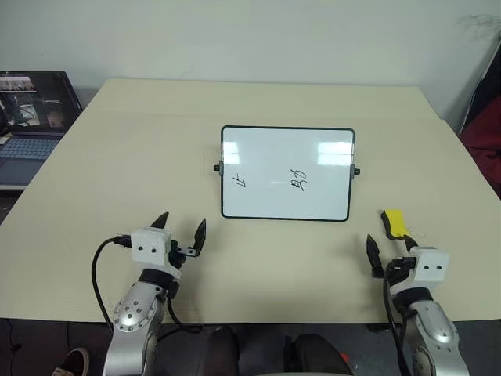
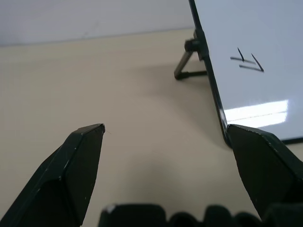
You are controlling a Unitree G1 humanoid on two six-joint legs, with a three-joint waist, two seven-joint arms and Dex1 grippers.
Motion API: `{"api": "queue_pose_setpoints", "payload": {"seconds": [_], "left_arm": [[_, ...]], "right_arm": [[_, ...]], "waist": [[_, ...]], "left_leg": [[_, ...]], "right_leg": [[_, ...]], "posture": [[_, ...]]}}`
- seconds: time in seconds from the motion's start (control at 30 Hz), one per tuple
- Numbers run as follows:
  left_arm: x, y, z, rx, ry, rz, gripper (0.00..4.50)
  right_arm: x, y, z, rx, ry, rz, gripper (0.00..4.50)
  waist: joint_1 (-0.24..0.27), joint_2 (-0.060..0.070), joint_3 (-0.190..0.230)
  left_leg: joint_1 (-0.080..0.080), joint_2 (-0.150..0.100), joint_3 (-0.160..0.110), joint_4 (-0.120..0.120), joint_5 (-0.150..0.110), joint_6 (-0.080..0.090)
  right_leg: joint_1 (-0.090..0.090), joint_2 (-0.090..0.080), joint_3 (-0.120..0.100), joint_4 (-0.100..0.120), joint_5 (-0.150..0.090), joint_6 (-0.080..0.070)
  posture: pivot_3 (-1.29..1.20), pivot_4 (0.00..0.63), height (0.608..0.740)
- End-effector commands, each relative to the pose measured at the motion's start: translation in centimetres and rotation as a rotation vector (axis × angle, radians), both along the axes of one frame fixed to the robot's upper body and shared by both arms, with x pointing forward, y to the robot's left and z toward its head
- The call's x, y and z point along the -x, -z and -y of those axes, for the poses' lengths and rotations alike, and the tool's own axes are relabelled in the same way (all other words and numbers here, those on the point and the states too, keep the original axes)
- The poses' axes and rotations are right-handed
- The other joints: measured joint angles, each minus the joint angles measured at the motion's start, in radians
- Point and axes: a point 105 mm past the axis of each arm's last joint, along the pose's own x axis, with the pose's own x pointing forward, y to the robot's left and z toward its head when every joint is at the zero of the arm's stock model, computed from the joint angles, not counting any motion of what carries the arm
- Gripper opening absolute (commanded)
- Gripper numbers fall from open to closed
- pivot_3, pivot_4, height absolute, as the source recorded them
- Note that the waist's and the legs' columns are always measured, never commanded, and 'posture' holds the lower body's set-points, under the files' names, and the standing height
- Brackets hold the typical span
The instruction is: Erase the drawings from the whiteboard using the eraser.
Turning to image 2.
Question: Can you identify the black-framed whiteboard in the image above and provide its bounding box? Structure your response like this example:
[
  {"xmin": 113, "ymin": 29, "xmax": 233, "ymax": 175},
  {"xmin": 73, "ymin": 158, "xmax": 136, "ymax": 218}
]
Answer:
[{"xmin": 188, "ymin": 0, "xmax": 303, "ymax": 149}]

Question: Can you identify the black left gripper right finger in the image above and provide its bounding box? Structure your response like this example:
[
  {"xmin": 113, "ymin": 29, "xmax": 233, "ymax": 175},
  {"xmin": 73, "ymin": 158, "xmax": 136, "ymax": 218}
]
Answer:
[{"xmin": 226, "ymin": 123, "xmax": 303, "ymax": 221}]

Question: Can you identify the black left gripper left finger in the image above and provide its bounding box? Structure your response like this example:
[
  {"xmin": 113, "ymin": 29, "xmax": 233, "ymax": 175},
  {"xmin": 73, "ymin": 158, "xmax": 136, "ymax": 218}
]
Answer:
[{"xmin": 0, "ymin": 123, "xmax": 106, "ymax": 227}]

